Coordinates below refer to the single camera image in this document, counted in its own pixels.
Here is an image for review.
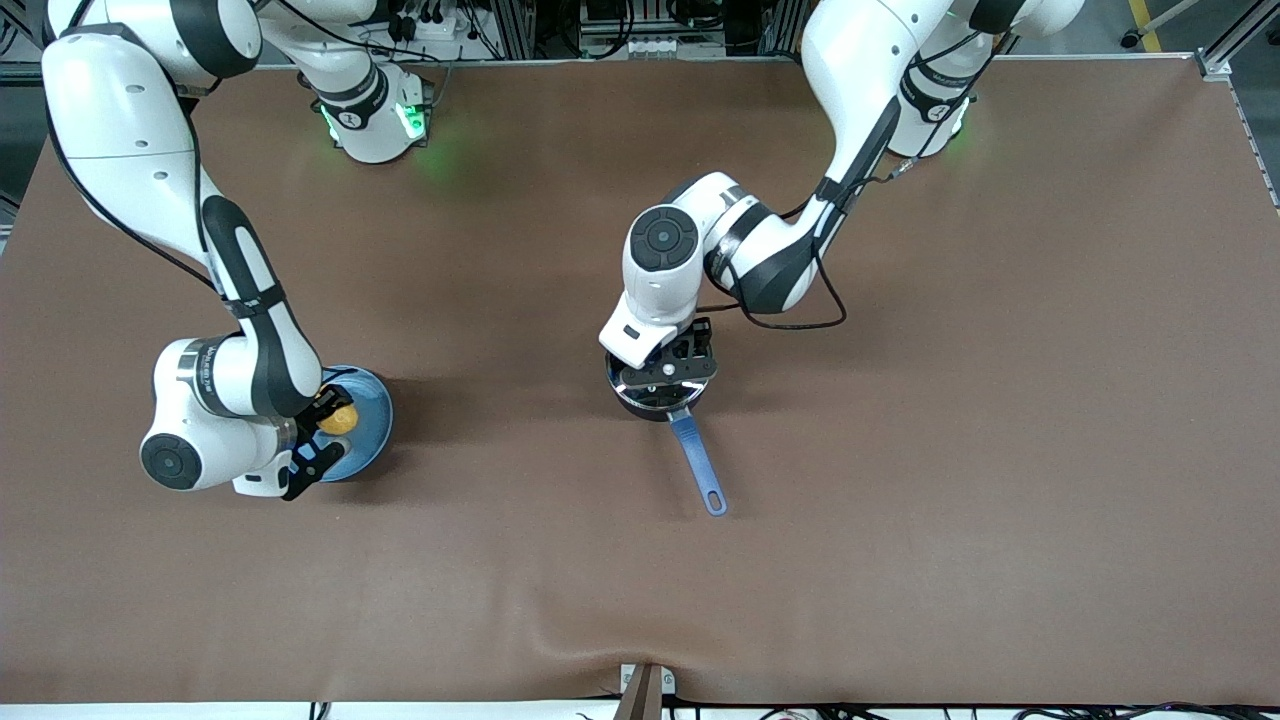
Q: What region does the metal bracket with brown post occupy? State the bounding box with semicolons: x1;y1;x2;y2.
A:
618;662;677;720

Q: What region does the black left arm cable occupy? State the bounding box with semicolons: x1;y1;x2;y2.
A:
695;95;906;332

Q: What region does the black pot with blue handle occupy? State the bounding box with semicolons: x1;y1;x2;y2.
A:
605;350;729;519

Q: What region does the brown table mat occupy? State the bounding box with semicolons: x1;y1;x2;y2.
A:
0;55;1280;706

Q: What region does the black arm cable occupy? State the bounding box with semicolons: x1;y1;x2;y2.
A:
44;95;219;293
695;95;906;332

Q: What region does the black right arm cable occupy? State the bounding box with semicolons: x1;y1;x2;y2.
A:
44;95;219;293

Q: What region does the blue round plate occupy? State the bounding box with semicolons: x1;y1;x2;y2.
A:
298;365;395;484

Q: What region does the aluminium frame profile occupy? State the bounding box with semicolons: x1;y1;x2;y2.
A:
1195;0;1280;83

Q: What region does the glass lid with blue knob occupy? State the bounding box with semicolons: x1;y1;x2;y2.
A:
606;350;713;413

